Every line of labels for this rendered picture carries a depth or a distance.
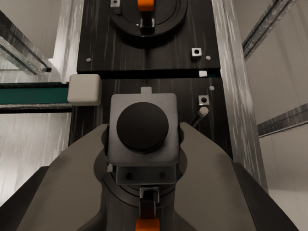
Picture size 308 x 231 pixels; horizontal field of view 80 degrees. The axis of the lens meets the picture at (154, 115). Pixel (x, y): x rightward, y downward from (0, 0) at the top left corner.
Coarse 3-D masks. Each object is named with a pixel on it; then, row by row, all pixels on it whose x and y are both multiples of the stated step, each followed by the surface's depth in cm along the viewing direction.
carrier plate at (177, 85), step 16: (112, 80) 30; (128, 80) 30; (144, 80) 30; (160, 80) 30; (176, 80) 30; (192, 80) 30; (208, 80) 30; (176, 96) 29; (192, 96) 29; (224, 96) 29; (80, 112) 28; (96, 112) 28; (192, 112) 28; (208, 112) 28; (224, 112) 28; (80, 128) 28; (208, 128) 28; (224, 128) 28; (224, 144) 27; (112, 208) 25; (128, 208) 25; (160, 208) 25; (112, 224) 24; (128, 224) 24; (160, 224) 24
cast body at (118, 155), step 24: (120, 96) 12; (144, 96) 12; (168, 96) 12; (120, 120) 11; (144, 120) 11; (168, 120) 12; (120, 144) 11; (144, 144) 10; (168, 144) 11; (120, 168) 14; (144, 168) 14; (168, 168) 14
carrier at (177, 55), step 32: (96, 0) 35; (128, 0) 32; (160, 0) 32; (192, 0) 35; (96, 32) 33; (128, 32) 30; (160, 32) 30; (192, 32) 33; (96, 64) 31; (128, 64) 31; (160, 64) 31; (192, 64) 31
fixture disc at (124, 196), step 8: (184, 120) 26; (176, 168) 24; (104, 176) 24; (112, 176) 24; (176, 176) 24; (112, 184) 24; (160, 184) 24; (168, 184) 24; (112, 192) 23; (120, 192) 23; (128, 192) 23; (136, 192) 23; (160, 192) 23; (168, 192) 23; (120, 200) 23; (128, 200) 23; (136, 200) 23; (160, 200) 23; (168, 200) 23
